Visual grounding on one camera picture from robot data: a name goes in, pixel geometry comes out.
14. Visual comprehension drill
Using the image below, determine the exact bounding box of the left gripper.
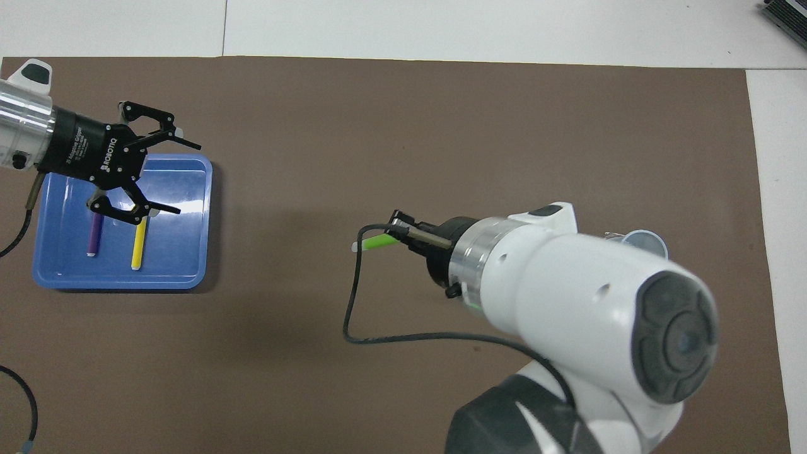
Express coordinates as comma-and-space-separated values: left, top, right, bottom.
38, 100, 203, 226

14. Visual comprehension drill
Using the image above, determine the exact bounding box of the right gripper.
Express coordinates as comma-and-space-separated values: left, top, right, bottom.
411, 216, 482, 298

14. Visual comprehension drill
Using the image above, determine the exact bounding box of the green pen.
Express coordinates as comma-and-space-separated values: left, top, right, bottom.
351, 233, 400, 255

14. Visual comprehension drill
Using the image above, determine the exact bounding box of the blue plastic tray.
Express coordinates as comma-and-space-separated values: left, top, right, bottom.
32, 153, 214, 291

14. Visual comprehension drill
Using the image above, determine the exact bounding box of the yellow pen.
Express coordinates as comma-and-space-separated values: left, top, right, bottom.
130, 216, 149, 271

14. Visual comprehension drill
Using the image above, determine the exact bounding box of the purple pen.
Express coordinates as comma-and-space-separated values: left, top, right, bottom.
86, 211, 104, 258

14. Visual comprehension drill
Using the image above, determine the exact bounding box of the translucent plastic cup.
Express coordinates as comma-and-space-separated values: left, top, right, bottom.
604, 228, 670, 260

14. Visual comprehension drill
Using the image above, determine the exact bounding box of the black cable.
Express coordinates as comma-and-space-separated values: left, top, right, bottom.
0, 170, 49, 259
342, 223, 576, 407
0, 364, 40, 454

